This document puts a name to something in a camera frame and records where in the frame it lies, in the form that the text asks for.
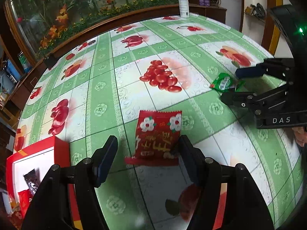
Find green fruit pattern tablecloth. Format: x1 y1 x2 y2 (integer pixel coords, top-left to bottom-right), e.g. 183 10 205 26
7 15 305 229

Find red flower snack packet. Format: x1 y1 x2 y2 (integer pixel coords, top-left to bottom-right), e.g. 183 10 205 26
125 110 182 167

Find dark purple snack packet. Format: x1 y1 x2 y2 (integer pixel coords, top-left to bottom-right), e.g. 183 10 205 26
23 169 40 196

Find floral glass cabinet panel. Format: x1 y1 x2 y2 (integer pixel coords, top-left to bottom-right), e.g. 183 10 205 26
6 0 177 60

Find white spray bottle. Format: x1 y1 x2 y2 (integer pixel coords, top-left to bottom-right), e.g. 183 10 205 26
178 0 189 18

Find operator hand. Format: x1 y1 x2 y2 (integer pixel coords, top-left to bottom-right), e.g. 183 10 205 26
292 127 307 147

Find red white gift box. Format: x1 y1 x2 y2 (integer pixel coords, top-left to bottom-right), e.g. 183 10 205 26
6 136 82 229

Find green snack packet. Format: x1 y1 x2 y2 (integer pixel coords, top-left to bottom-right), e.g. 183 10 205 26
210 73 245 92

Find small black table device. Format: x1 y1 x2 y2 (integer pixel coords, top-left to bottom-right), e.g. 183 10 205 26
44 54 58 70

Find dark red snack packet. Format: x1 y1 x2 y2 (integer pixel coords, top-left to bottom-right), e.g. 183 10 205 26
18 189 33 218

